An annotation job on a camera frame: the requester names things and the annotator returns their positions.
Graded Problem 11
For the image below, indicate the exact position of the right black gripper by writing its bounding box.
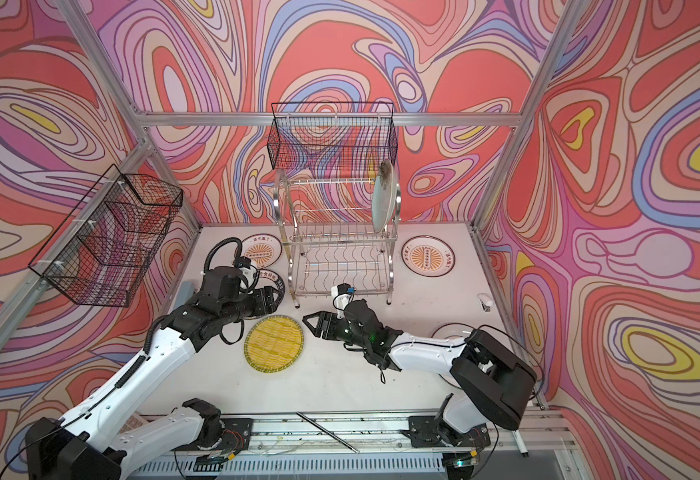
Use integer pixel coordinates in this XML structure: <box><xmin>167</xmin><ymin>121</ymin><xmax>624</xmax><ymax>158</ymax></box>
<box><xmin>302</xmin><ymin>312</ymin><xmax>370</xmax><ymax>350</ymax></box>

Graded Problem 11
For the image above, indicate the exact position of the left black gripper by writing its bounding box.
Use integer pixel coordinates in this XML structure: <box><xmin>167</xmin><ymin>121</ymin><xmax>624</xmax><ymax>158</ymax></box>
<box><xmin>219</xmin><ymin>285</ymin><xmax>285</xmax><ymax>328</ymax></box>

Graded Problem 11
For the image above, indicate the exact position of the yellow woven pattern plate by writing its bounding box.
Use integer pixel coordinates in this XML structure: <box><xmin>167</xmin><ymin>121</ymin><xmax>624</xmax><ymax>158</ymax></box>
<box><xmin>244</xmin><ymin>315</ymin><xmax>304</xmax><ymax>374</ymax></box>

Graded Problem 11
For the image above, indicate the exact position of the light green flower plate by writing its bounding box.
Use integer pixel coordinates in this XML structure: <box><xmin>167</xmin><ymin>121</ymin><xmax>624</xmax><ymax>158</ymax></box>
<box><xmin>371</xmin><ymin>160</ymin><xmax>398</xmax><ymax>233</ymax></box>

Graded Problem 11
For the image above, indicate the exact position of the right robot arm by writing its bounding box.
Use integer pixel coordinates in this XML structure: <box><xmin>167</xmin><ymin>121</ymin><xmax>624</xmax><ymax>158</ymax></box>
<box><xmin>303</xmin><ymin>299</ymin><xmax>538</xmax><ymax>449</ymax></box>

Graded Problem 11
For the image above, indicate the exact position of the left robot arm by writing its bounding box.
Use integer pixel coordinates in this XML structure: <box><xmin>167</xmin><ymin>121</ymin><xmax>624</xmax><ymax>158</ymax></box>
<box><xmin>25</xmin><ymin>266</ymin><xmax>286</xmax><ymax>479</ymax></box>

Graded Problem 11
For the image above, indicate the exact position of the silver two-tier dish rack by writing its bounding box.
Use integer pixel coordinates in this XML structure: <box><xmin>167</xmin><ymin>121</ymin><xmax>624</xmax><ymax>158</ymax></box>
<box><xmin>272</xmin><ymin>171</ymin><xmax>402</xmax><ymax>308</ymax></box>

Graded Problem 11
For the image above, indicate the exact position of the dark green rim plate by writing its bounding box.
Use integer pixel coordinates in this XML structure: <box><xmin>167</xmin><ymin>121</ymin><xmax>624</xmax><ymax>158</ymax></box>
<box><xmin>259</xmin><ymin>269</ymin><xmax>286</xmax><ymax>303</ymax></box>

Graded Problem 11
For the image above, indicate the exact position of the orange sunburst plate left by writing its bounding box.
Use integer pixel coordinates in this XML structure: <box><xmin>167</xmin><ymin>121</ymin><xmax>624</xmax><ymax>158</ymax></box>
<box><xmin>242</xmin><ymin>233</ymin><xmax>283</xmax><ymax>269</ymax></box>

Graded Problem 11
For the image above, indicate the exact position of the orange sunburst plate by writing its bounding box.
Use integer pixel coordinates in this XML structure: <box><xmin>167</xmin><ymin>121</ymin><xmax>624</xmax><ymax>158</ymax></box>
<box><xmin>242</xmin><ymin>233</ymin><xmax>283</xmax><ymax>269</ymax></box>
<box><xmin>401</xmin><ymin>235</ymin><xmax>456</xmax><ymax>278</ymax></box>

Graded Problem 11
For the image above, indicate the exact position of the light blue sponge block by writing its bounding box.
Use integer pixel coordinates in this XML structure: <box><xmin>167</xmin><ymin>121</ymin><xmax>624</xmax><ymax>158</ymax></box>
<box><xmin>176</xmin><ymin>280</ymin><xmax>197</xmax><ymax>304</ymax></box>

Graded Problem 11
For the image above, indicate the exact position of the black thin rod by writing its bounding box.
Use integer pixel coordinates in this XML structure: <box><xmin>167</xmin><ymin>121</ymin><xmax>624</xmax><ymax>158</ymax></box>
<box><xmin>296</xmin><ymin>412</ymin><xmax>360</xmax><ymax>454</ymax></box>

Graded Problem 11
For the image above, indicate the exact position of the white black-rim plate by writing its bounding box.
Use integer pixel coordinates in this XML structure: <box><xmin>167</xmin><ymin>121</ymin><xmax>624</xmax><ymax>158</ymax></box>
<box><xmin>431</xmin><ymin>322</ymin><xmax>475</xmax><ymax>343</ymax></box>

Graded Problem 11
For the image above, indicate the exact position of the orange sunburst plate right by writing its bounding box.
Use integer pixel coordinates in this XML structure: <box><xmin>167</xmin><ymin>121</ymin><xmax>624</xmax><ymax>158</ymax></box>
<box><xmin>401</xmin><ymin>235</ymin><xmax>456</xmax><ymax>278</ymax></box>

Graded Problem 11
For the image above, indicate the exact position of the small white clip object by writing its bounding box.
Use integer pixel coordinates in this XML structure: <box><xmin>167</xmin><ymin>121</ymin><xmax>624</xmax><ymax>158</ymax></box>
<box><xmin>478</xmin><ymin>293</ymin><xmax>494</xmax><ymax>312</ymax></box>

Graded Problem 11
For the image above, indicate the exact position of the black marker pen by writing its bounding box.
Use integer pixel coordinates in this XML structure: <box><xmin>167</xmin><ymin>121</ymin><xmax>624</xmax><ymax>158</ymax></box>
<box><xmin>517</xmin><ymin>441</ymin><xmax>530</xmax><ymax>458</ymax></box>

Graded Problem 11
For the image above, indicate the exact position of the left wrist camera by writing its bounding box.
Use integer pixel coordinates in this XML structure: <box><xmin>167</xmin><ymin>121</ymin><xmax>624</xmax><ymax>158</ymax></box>
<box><xmin>233</xmin><ymin>256</ymin><xmax>260</xmax><ymax>289</ymax></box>

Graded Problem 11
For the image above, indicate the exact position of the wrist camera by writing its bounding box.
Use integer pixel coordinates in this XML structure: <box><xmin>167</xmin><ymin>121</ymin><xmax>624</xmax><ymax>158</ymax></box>
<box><xmin>331</xmin><ymin>283</ymin><xmax>356</xmax><ymax>314</ymax></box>
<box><xmin>233</xmin><ymin>256</ymin><xmax>260</xmax><ymax>289</ymax></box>

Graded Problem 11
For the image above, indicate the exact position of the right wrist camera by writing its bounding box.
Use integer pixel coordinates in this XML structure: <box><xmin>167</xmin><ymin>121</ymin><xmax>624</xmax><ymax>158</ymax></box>
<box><xmin>331</xmin><ymin>283</ymin><xmax>356</xmax><ymax>314</ymax></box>

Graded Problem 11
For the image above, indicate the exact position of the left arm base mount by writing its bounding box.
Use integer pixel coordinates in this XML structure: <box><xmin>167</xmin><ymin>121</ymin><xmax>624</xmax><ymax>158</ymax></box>
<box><xmin>174</xmin><ymin>417</ymin><xmax>254</xmax><ymax>455</ymax></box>

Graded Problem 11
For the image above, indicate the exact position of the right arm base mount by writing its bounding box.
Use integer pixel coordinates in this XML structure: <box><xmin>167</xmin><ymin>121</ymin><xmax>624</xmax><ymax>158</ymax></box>
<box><xmin>401</xmin><ymin>415</ymin><xmax>492</xmax><ymax>452</ymax></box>

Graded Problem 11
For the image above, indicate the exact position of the black wire basket back wall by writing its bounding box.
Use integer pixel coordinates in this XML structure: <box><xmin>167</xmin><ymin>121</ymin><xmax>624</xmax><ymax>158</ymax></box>
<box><xmin>267</xmin><ymin>100</ymin><xmax>398</xmax><ymax>179</ymax></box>

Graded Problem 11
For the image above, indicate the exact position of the black wire basket wall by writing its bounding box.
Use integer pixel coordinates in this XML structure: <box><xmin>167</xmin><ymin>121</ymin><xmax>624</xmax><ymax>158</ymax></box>
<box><xmin>267</xmin><ymin>100</ymin><xmax>398</xmax><ymax>179</ymax></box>
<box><xmin>28</xmin><ymin>166</ymin><xmax>184</xmax><ymax>308</ymax></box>

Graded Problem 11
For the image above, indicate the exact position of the black wire basket left wall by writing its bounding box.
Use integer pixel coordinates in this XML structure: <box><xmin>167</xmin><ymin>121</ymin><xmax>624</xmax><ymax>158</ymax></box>
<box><xmin>28</xmin><ymin>166</ymin><xmax>184</xmax><ymax>308</ymax></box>

